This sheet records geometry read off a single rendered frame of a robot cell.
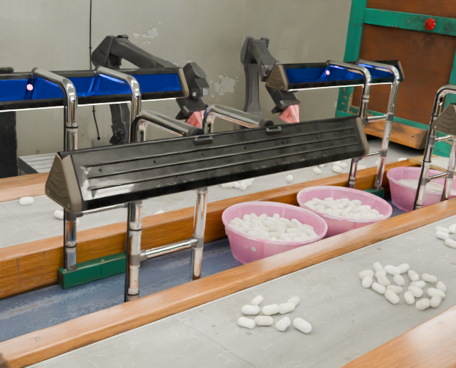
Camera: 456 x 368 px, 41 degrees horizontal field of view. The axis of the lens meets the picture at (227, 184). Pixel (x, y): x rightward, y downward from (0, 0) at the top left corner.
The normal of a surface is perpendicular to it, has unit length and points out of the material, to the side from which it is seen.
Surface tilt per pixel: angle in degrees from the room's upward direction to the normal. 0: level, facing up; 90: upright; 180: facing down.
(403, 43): 90
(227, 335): 0
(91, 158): 58
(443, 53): 90
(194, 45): 90
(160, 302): 0
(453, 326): 0
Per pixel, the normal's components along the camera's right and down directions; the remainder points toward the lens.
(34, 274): 0.66, 0.29
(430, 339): 0.09, -0.94
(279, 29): -0.79, 0.12
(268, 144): 0.60, -0.26
